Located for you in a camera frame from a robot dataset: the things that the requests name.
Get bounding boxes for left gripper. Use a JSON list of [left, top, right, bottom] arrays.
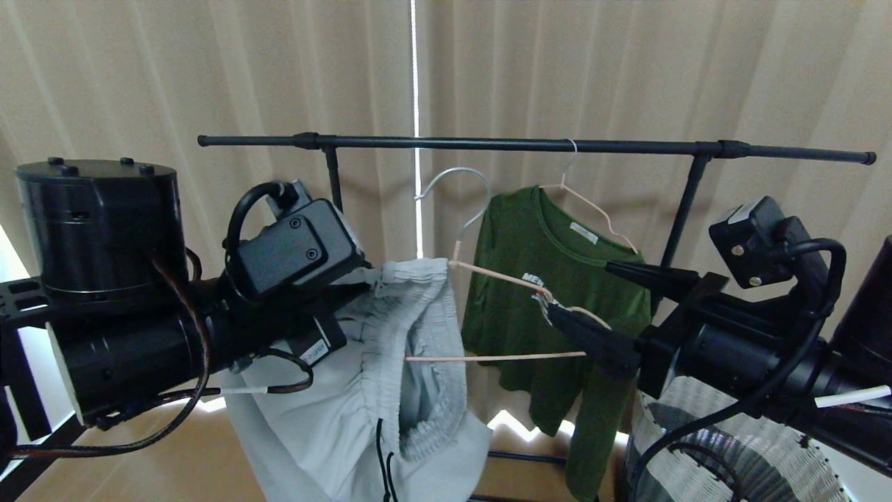
[[49, 296, 349, 427]]

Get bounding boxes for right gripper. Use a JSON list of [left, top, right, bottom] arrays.
[[546, 261, 837, 416]]

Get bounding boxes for pink clothes hanger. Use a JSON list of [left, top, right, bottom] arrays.
[[540, 139, 638, 253], [404, 167, 613, 363]]

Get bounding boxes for green printed t-shirt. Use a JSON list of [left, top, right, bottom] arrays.
[[460, 185, 652, 502]]

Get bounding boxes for pale grey shorts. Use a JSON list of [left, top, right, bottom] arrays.
[[223, 258, 492, 502]]

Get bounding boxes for black clothes rack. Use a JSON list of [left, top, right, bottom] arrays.
[[197, 131, 877, 502]]

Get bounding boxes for white laundry basket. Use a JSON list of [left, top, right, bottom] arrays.
[[624, 376, 854, 502]]

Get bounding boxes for beige curtain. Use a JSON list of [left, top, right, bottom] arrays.
[[0, 0, 892, 433]]

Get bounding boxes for black cable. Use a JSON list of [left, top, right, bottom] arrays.
[[0, 248, 211, 459], [626, 238, 848, 502]]

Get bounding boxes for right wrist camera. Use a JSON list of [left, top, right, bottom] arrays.
[[709, 197, 830, 307]]

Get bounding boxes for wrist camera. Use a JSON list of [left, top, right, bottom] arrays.
[[223, 180, 367, 302], [709, 197, 830, 307]]

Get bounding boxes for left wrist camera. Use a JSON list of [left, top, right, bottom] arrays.
[[223, 180, 367, 302]]

